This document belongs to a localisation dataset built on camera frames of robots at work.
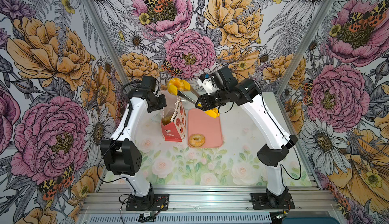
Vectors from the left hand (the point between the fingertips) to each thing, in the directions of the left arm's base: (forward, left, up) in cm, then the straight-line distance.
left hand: (162, 109), depth 85 cm
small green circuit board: (-46, +5, -23) cm, 52 cm away
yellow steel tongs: (0, -8, +14) cm, 16 cm away
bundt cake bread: (+7, -9, +13) cm, 18 cm away
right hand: (-9, -21, +12) cm, 26 cm away
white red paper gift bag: (-8, -7, +3) cm, 11 cm away
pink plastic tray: (+6, -22, -21) cm, 31 cm away
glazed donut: (-10, -19, -18) cm, 28 cm away
